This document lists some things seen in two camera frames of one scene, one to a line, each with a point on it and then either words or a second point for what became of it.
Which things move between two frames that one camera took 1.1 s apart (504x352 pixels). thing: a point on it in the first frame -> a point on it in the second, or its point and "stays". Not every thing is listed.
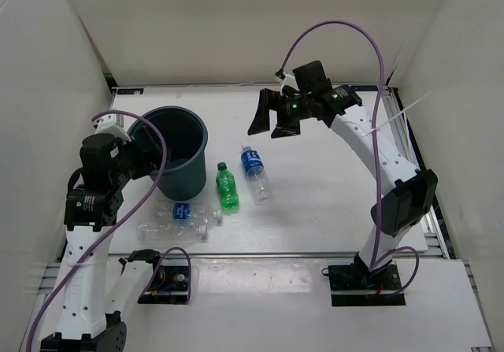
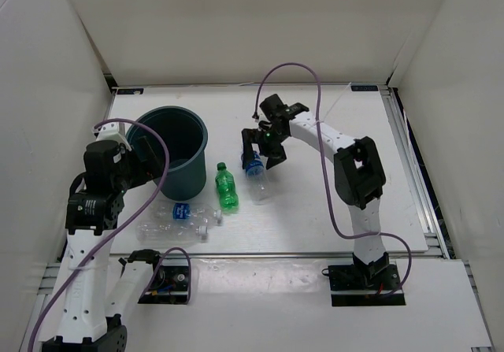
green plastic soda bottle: [226, 185] stays
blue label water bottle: [254, 166] stays
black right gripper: [268, 101] -> [253, 136]
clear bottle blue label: [177, 213] stays
